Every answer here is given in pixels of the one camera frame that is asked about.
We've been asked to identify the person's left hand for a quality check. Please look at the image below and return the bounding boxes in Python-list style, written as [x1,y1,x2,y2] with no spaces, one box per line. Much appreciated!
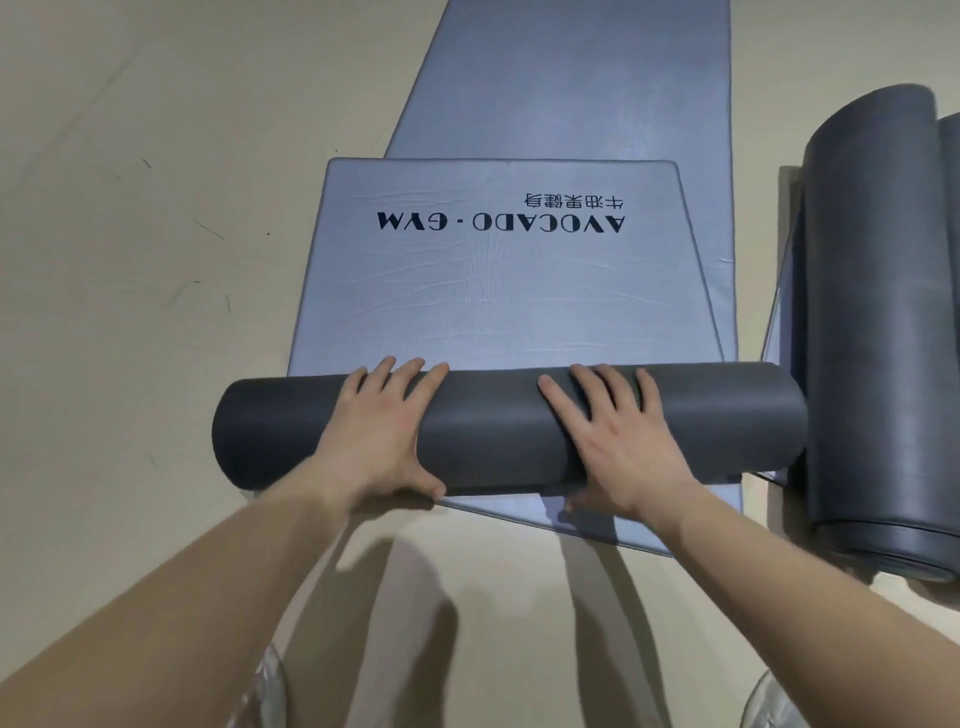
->
[311,356,451,505]

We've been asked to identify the person's right hand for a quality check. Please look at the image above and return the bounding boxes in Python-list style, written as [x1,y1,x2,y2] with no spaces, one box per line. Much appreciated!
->
[537,363,710,530]

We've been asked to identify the grey printed exercise mat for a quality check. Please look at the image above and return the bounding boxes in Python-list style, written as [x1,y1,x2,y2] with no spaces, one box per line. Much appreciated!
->
[211,157,810,501]

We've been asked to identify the person's left forearm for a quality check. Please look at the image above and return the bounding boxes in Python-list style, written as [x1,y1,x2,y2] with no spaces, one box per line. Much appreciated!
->
[0,453,354,728]

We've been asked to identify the person's right forearm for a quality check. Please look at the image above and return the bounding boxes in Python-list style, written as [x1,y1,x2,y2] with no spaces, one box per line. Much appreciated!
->
[637,480,960,728]

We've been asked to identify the dark grey rolled mat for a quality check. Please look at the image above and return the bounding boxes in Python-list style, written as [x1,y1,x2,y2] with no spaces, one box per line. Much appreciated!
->
[789,84,960,587]

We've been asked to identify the blue-grey flat exercise mat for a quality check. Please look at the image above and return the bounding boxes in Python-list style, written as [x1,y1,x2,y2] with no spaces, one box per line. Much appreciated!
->
[385,0,745,558]

